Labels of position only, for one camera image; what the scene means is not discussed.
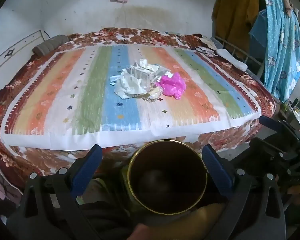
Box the dark bucket with gold rim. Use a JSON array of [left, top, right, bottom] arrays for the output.
[[126, 140, 208, 214]]

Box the white wall panel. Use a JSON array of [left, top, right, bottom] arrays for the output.
[[0, 30, 45, 80]]

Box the pale yellow paper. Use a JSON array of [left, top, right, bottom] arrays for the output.
[[142, 87, 162, 103]]

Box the metal bed rail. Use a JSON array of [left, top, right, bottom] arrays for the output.
[[215, 36, 265, 79]]

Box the white printed paper sheet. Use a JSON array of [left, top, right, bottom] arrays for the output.
[[114, 74, 153, 99]]

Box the striped bed sheet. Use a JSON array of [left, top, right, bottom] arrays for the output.
[[2, 44, 262, 153]]

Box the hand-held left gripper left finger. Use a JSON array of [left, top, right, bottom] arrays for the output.
[[7, 144, 103, 240]]

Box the yellow hanging garment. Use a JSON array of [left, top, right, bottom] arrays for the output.
[[212, 0, 260, 55]]

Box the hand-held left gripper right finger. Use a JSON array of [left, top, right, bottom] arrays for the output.
[[201, 144, 287, 240]]

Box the pink plastic bag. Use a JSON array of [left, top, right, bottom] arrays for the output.
[[160, 72, 187, 100]]

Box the blue dotted curtain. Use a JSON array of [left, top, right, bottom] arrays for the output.
[[249, 0, 300, 103]]

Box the brown floral blanket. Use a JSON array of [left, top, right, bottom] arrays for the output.
[[0, 27, 278, 192]]

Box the dark cloth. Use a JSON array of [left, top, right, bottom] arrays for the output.
[[80, 200, 145, 240]]

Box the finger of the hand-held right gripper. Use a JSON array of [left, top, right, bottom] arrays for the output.
[[259, 115, 300, 140]]

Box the pile of scattered papers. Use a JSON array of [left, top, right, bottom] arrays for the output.
[[195, 37, 218, 57]]

